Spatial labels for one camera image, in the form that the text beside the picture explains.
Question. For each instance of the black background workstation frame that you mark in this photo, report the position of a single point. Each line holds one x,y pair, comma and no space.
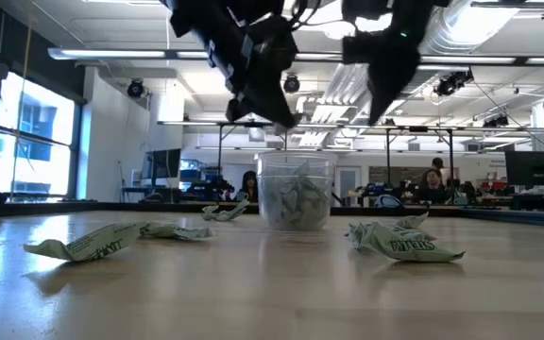
253,124
418,128

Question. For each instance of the person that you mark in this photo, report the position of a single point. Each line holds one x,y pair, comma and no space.
438,163
249,186
431,185

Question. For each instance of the silver ventilation duct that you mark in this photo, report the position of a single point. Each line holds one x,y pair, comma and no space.
480,23

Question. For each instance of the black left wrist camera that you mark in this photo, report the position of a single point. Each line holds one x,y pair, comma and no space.
277,47

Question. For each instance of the clear plastic cup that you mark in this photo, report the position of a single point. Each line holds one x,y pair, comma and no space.
295,158

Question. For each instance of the black computer monitor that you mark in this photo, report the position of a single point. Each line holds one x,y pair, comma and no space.
534,167
161,165

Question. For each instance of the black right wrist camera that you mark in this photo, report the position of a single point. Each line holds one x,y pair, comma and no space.
356,49

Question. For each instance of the long ceiling light strip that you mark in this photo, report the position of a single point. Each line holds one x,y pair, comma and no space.
111,54

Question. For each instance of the blue bag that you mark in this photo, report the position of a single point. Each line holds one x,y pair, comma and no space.
387,202

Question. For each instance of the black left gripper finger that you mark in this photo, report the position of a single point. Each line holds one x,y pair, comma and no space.
239,111
274,106

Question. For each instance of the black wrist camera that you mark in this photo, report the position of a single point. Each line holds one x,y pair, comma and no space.
277,47
356,49

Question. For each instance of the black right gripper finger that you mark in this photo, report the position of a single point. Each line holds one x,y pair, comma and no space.
387,85

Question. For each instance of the black ceiling spotlight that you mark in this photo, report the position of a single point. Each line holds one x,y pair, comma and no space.
292,84
136,88

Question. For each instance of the green stevia packet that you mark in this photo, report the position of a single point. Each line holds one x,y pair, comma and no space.
411,246
411,221
225,213
88,243
175,231
358,236

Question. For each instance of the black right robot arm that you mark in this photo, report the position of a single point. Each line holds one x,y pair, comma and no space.
418,11

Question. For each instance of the black ceiling fixture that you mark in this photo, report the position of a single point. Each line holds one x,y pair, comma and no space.
453,82

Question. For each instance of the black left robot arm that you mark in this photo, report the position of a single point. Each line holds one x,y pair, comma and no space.
182,14

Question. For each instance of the large window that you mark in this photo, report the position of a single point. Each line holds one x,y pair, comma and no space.
31,141

